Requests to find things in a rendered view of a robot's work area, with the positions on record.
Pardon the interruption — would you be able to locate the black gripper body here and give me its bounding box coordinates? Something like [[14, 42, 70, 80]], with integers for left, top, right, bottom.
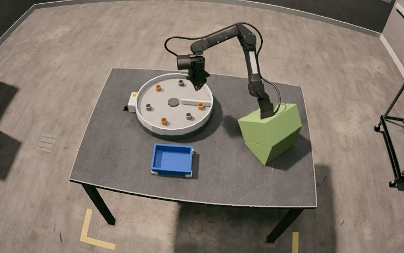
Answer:
[[186, 68, 210, 86]]

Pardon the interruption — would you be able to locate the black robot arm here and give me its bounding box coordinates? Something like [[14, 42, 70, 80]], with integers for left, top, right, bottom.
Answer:
[[177, 23, 274, 119]]

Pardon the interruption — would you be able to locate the white round turntable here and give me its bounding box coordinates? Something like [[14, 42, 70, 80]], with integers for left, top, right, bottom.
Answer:
[[123, 73, 213, 141]]

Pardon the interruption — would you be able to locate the blue open tray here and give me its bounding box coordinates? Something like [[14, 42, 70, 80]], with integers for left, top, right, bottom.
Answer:
[[151, 143, 193, 176]]

